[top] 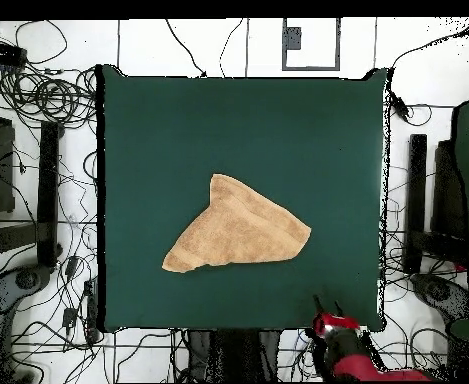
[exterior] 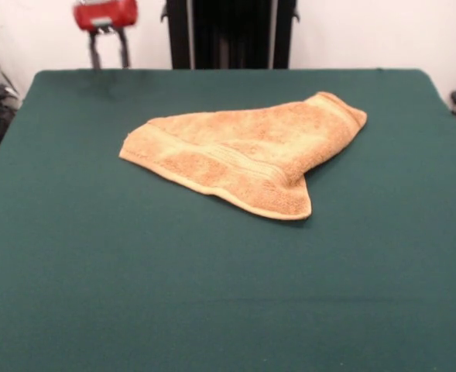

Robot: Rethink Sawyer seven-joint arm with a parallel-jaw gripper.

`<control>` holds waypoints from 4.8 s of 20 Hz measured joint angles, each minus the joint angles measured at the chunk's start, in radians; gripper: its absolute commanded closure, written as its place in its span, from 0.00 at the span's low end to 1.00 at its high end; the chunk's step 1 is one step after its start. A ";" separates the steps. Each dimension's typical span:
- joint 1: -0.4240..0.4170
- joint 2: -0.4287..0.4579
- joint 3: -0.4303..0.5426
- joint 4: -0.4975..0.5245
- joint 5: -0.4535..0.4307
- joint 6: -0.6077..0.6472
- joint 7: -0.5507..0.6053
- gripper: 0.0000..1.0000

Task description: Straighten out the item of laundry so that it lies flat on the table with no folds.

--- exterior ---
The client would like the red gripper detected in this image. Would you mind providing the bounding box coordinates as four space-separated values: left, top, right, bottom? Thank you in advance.
72 0 139 70

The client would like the orange terry towel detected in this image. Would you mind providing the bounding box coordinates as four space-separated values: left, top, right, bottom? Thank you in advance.
118 91 368 221

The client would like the dark green table cloth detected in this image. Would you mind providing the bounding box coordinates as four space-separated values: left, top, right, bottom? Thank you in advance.
0 68 456 372

